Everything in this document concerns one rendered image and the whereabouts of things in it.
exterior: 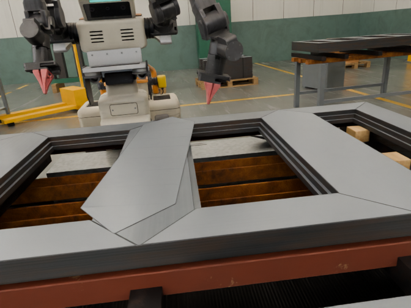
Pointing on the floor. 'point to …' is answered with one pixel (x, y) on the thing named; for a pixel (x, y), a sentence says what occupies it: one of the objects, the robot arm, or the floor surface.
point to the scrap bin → (337, 73)
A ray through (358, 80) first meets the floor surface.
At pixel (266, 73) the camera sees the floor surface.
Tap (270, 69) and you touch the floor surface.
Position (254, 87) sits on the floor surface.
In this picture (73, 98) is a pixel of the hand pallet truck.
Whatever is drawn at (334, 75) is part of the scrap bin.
